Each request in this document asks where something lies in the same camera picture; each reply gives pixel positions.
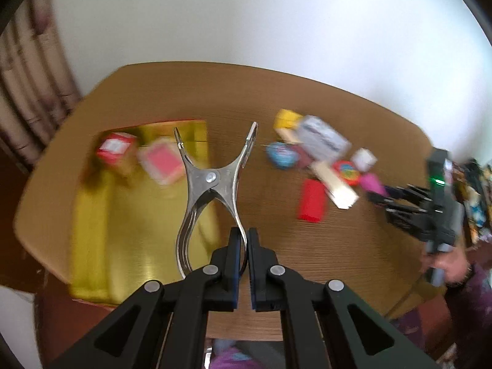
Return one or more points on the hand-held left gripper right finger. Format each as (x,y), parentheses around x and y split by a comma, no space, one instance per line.
(254,276)

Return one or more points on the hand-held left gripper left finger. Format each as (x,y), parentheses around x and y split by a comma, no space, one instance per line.
(233,276)

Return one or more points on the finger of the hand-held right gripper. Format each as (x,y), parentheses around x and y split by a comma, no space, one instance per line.
(407,221)
(403,194)

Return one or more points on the silver metal tongs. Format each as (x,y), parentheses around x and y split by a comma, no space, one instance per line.
(209,178)

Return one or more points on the red tin box gold interior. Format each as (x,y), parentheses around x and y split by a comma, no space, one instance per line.
(127,238)

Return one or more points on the person's right forearm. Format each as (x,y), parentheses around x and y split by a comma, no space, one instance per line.
(474,299)

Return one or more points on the person's right hand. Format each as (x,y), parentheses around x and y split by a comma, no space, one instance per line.
(453,267)

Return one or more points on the magenta plastic object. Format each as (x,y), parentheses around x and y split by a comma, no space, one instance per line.
(372,182)

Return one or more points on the small white cube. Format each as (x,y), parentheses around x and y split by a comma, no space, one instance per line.
(363,159)

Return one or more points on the cream rectangular bar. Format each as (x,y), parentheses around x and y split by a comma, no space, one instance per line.
(338,194)

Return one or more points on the person's purple patterned clothing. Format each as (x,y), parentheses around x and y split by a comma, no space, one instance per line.
(230,357)

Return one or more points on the red rectangular block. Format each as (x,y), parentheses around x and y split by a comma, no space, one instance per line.
(312,201)

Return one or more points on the white printed packet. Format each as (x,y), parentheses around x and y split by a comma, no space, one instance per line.
(323,138)

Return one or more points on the round blue tin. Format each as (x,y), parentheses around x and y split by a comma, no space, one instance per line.
(282,155)

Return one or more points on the pink card box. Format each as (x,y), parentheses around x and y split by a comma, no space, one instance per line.
(161,163)

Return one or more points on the yellow cube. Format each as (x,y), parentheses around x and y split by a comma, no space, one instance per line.
(286,120)

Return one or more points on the red and white cube box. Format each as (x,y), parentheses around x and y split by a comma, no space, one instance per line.
(115,148)

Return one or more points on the patterned curtain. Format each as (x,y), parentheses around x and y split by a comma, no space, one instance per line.
(30,84)

